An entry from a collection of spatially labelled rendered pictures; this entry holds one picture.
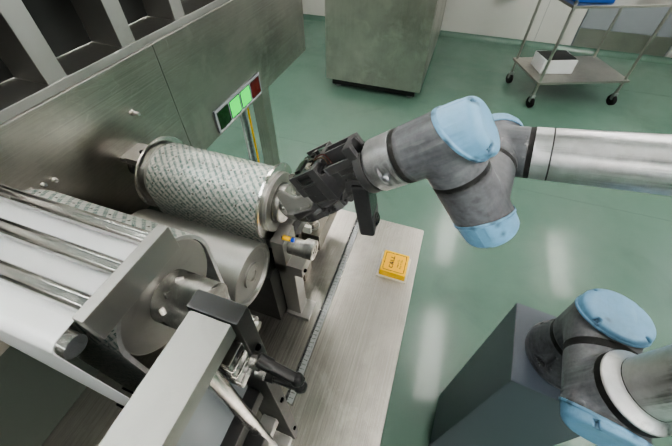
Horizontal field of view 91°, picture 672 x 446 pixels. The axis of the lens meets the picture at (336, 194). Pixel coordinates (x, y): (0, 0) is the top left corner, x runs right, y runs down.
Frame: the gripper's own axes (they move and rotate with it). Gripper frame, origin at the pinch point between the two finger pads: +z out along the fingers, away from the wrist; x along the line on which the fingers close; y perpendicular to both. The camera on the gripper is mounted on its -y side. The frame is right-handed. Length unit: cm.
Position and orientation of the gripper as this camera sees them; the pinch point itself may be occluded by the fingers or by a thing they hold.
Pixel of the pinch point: (292, 209)
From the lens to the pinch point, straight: 60.2
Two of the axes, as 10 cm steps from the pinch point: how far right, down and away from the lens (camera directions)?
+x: -3.3, 6.8, -6.6
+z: -7.3, 2.6, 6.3
